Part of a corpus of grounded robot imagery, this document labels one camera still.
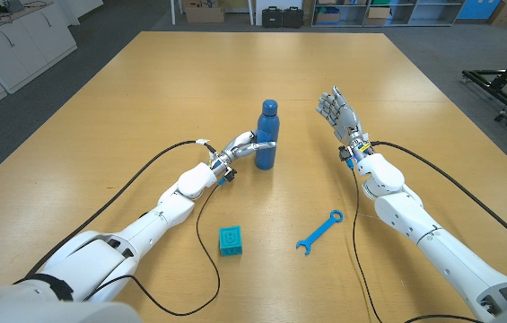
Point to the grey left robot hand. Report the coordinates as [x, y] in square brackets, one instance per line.
[246, 150]

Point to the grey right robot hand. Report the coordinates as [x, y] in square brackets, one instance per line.
[347, 119]

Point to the blue metal bottle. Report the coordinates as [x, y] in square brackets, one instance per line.
[267, 130]

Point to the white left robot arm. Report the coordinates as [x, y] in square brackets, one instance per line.
[172, 208]

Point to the teal toy block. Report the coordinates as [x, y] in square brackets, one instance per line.
[230, 242]

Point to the blue plastic wrench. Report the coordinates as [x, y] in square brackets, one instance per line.
[320, 231]

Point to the small cardboard box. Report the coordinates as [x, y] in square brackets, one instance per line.
[378, 15]

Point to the black equipment case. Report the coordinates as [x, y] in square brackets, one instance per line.
[293, 17]
[272, 17]

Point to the grey metal shelf unit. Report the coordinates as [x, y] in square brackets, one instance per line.
[414, 23]

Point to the large cardboard box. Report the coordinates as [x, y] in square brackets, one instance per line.
[203, 13]

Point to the black metal stand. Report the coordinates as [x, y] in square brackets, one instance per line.
[491, 72]

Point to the blue panel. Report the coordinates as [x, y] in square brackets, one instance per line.
[473, 9]

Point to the white cabinet row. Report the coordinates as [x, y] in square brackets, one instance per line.
[20, 40]

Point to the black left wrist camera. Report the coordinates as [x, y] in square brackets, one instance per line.
[230, 175]

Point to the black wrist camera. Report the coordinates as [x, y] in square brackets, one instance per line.
[343, 154]
[230, 175]

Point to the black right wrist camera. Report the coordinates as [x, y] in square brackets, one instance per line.
[343, 154]

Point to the white table frame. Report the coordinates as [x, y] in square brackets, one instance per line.
[173, 11]

